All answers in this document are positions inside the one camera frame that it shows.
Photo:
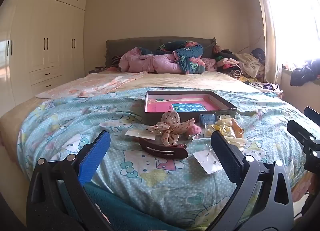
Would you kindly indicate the cartoon cat blanket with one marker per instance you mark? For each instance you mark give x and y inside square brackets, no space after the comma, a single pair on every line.
[75,126]

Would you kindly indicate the earring card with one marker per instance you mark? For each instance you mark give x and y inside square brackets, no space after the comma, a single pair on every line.
[207,161]

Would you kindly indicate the blue card in box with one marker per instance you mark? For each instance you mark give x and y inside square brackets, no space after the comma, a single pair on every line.
[188,107]

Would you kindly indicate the pile of clothes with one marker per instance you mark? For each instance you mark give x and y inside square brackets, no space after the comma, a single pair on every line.
[247,65]

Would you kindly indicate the small blue box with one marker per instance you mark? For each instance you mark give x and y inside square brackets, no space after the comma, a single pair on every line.
[207,118]

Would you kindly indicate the shallow grey cardboard box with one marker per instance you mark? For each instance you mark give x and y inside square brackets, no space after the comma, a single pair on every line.
[155,118]

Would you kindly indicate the pink quilt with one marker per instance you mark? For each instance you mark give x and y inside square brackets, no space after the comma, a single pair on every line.
[150,63]

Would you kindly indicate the beige curtain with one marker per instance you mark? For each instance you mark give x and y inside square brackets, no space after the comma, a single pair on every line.
[268,33]

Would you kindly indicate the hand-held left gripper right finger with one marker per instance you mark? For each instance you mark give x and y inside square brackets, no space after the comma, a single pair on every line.
[225,156]

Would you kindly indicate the bed with beige sheet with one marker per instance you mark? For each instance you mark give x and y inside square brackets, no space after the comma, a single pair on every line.
[200,80]

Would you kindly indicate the window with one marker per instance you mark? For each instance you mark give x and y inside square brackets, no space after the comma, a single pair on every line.
[297,16]

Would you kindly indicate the pink booklet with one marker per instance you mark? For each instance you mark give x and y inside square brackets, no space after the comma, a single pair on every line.
[157,106]

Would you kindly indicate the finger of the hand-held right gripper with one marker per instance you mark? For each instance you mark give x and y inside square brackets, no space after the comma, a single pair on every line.
[300,131]
[312,114]

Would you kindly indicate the white card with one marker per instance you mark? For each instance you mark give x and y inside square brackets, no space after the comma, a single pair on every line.
[136,135]

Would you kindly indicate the orange hair clip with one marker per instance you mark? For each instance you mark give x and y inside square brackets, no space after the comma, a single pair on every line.
[237,127]

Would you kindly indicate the striped pillow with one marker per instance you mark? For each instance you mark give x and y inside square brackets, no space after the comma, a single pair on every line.
[115,61]

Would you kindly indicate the bedside table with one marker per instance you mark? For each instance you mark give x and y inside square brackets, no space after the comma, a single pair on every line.
[96,70]

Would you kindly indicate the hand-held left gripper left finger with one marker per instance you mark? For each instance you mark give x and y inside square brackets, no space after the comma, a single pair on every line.
[96,156]

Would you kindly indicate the grey headboard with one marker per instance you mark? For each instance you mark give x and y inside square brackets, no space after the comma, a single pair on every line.
[130,43]

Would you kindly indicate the bag of yellow rings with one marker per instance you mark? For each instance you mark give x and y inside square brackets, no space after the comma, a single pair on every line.
[215,129]

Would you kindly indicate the dark floral quilt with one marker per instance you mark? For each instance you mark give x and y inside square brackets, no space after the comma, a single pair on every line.
[190,56]

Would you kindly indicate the pink printed towel blanket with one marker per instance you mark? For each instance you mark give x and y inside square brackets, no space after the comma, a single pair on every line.
[100,85]

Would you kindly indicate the beige polka dot bow clip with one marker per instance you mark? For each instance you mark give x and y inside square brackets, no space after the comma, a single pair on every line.
[172,122]

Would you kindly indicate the dark garment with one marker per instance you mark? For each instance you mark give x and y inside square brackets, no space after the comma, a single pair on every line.
[303,72]

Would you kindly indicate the brown hair claw clip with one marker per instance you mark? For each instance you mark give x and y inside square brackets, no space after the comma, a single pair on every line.
[162,151]

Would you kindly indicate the cream bunny hair clip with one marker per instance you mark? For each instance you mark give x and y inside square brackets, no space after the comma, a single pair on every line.
[223,119]

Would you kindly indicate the cream wardrobe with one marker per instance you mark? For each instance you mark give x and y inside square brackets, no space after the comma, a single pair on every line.
[45,33]

